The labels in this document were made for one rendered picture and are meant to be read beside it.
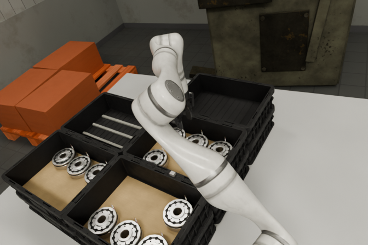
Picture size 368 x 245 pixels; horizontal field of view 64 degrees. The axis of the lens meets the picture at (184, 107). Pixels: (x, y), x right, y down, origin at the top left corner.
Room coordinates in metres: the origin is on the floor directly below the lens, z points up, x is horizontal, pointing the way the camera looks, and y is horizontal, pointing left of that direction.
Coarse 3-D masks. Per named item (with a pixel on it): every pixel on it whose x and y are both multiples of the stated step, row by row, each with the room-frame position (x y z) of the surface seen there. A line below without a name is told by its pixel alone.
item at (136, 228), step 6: (126, 222) 0.58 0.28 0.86; (132, 222) 0.58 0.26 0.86; (114, 228) 0.57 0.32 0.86; (120, 228) 0.57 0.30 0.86; (132, 228) 0.56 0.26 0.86; (138, 228) 0.55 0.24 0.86; (114, 234) 0.55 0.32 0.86; (138, 234) 0.53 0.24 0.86; (114, 240) 0.53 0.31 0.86; (132, 240) 0.52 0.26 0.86; (138, 240) 0.51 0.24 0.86
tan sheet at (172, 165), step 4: (208, 140) 0.90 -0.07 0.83; (156, 144) 0.95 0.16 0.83; (152, 148) 0.93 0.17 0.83; (156, 148) 0.93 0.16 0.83; (160, 148) 0.92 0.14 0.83; (168, 156) 0.86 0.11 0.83; (172, 160) 0.83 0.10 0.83; (168, 164) 0.82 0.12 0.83; (172, 164) 0.81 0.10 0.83; (176, 164) 0.81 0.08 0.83; (168, 168) 0.80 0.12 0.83; (172, 168) 0.79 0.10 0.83; (176, 168) 0.79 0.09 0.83; (180, 168) 0.78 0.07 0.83; (180, 172) 0.76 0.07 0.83; (184, 172) 0.76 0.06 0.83
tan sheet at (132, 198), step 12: (132, 180) 0.78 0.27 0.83; (120, 192) 0.74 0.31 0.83; (132, 192) 0.72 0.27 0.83; (144, 192) 0.71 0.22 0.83; (156, 192) 0.70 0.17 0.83; (108, 204) 0.70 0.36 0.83; (120, 204) 0.68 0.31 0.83; (132, 204) 0.67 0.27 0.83; (144, 204) 0.66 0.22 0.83; (156, 204) 0.65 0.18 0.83; (120, 216) 0.63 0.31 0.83; (132, 216) 0.62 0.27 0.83; (144, 216) 0.61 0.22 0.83; (156, 216) 0.60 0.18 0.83; (144, 228) 0.57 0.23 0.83; (156, 228) 0.56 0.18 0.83; (108, 240) 0.55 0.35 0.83; (168, 240) 0.50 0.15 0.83
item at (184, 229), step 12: (120, 156) 0.82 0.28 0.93; (108, 168) 0.78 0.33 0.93; (156, 168) 0.72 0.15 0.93; (96, 180) 0.73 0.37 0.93; (180, 180) 0.64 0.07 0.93; (84, 192) 0.69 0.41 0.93; (72, 204) 0.65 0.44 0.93; (204, 204) 0.55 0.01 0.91; (192, 216) 0.50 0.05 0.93; (84, 228) 0.55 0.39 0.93; (96, 240) 0.50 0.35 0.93; (180, 240) 0.44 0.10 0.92
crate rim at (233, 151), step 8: (208, 120) 0.91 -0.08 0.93; (232, 128) 0.83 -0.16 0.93; (240, 128) 0.82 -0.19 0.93; (240, 136) 0.78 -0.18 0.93; (240, 144) 0.75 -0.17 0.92; (232, 152) 0.71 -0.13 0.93; (144, 160) 0.77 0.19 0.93; (160, 168) 0.72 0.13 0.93; (176, 176) 0.67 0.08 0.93; (184, 176) 0.66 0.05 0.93
